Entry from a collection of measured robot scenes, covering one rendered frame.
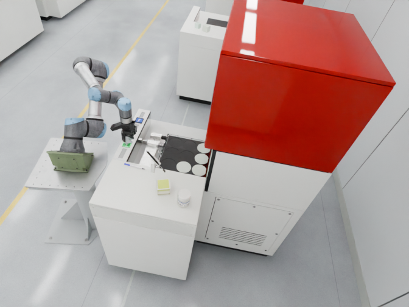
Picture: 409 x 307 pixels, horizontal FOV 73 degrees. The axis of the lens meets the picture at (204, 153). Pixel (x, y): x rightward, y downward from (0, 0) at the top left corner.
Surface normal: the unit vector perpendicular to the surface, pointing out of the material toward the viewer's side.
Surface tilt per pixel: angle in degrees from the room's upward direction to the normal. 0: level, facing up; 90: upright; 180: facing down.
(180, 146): 0
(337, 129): 90
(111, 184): 0
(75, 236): 0
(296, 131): 90
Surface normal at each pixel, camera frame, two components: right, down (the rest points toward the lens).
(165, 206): 0.12, -0.68
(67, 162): 0.00, 0.73
